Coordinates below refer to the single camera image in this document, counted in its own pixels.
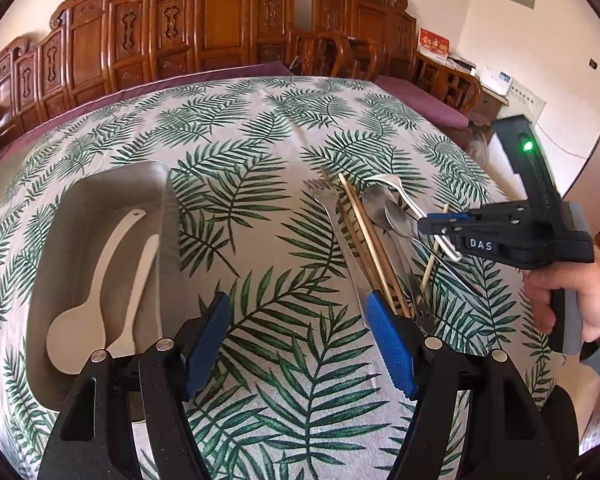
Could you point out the light bamboo chopstick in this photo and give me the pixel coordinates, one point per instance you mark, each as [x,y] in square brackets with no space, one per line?
[382,272]

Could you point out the small white plastic utensil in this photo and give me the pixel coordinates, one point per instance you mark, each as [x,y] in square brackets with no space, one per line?
[124,345]

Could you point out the red sign card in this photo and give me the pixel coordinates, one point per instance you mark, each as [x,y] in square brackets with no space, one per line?
[432,44]

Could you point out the silver metal fork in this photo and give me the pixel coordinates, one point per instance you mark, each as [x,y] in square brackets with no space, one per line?
[327,196]

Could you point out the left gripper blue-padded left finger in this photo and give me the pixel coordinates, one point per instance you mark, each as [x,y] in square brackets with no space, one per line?
[93,438]

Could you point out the thin light chopstick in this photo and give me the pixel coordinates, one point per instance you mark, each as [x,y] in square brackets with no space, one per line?
[429,268]

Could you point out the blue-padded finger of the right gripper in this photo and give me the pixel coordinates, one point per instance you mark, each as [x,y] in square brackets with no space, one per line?
[453,224]

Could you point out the purple seat cushion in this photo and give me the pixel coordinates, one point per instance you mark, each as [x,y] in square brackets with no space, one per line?
[423,103]

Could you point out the wooden armchair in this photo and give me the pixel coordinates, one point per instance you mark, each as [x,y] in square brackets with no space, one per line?
[331,54]

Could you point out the grey rectangular utensil tray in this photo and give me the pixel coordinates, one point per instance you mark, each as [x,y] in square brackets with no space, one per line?
[109,276]

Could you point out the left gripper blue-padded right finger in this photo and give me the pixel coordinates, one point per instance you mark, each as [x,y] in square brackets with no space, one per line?
[506,437]

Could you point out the leaf-print tablecloth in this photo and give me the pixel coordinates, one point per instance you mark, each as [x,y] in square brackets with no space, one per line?
[299,390]

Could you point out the large white plastic spoon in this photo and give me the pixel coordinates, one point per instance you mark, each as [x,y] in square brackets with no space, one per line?
[77,332]

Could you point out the carved wooden bench backrest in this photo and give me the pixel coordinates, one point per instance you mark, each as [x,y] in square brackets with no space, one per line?
[95,48]

